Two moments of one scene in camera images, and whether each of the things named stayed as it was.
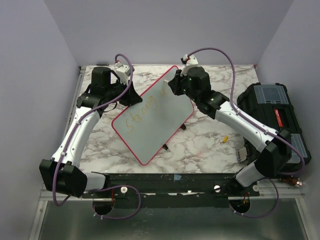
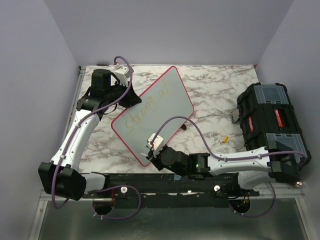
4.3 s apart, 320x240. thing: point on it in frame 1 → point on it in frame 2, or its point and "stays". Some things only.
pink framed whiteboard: x=145 y=127 stays
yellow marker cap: x=225 y=139 stays
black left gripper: x=132 y=97 stays
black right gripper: x=175 y=83 → x=155 y=159
